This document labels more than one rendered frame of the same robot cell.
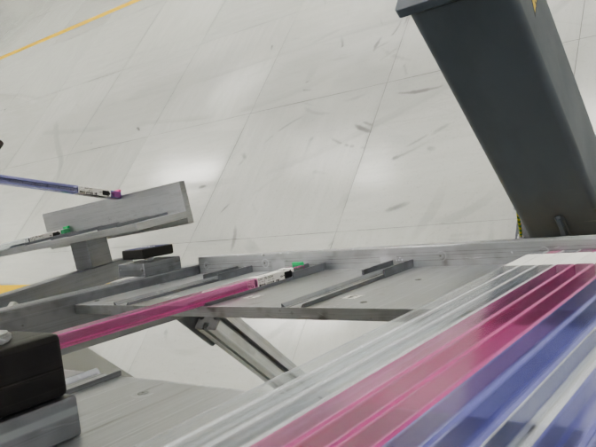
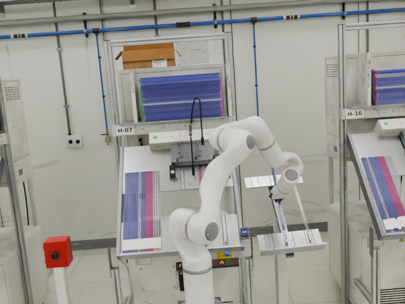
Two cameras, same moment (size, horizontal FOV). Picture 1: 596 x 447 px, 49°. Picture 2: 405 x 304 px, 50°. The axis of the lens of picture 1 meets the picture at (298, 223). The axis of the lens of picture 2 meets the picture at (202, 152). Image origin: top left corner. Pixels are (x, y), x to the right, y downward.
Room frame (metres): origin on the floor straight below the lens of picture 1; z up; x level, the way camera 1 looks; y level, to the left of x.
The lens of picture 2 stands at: (1.95, -1.72, 1.65)
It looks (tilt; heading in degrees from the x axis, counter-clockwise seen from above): 10 degrees down; 128
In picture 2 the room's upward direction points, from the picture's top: 4 degrees counter-clockwise
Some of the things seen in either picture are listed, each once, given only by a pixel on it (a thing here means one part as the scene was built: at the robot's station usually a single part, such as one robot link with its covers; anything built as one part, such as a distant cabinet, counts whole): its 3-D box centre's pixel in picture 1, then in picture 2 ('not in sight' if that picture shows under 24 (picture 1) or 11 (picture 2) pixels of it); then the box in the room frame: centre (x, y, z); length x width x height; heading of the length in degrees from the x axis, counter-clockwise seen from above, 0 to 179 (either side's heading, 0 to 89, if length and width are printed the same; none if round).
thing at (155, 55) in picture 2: not in sight; (163, 52); (-0.10, 0.52, 1.82); 0.68 x 0.30 x 0.20; 39
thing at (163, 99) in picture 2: not in sight; (181, 96); (0.17, 0.36, 1.52); 0.51 x 0.13 x 0.27; 39
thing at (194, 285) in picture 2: not in sight; (199, 289); (0.89, -0.47, 0.79); 0.19 x 0.19 x 0.18
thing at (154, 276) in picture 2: not in sight; (187, 269); (0.05, 0.41, 0.31); 0.70 x 0.65 x 0.62; 39
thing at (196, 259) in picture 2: not in sight; (190, 237); (0.86, -0.46, 1.00); 0.19 x 0.12 x 0.24; 170
